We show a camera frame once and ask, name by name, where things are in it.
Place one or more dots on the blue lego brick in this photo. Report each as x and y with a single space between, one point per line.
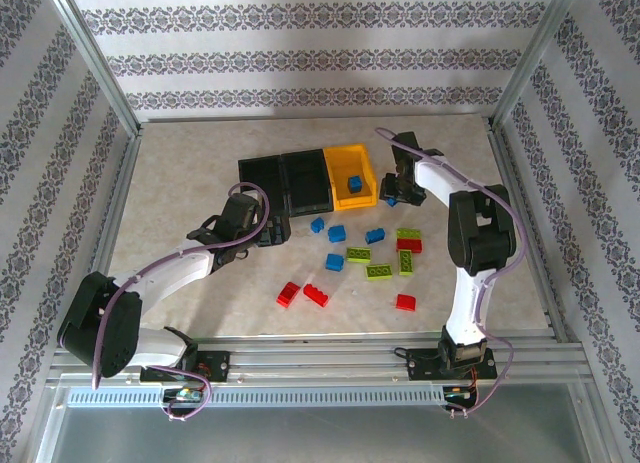
393 202
334 262
355 184
317 225
374 236
337 233

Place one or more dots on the lime green lego brick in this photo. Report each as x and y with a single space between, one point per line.
405 262
359 254
378 272
409 233

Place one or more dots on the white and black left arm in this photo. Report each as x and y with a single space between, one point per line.
170 275

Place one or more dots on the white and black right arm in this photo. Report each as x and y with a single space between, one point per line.
465 303

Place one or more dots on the black plastic bin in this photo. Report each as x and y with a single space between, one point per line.
306 183
260 175

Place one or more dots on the yellow plastic bin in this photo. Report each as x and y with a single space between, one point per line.
345 158

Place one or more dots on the small red lego brick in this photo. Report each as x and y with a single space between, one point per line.
405 302

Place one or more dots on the grey metal sheet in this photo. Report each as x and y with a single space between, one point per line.
320 433

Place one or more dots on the aluminium side rail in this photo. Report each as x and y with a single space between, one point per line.
530 233
117 208

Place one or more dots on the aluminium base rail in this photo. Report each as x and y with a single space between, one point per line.
325 358

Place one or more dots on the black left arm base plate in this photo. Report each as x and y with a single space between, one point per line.
215 365

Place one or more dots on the aluminium frame post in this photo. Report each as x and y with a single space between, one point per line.
535 53
95 58

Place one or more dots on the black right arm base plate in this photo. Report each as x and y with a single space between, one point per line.
425 363

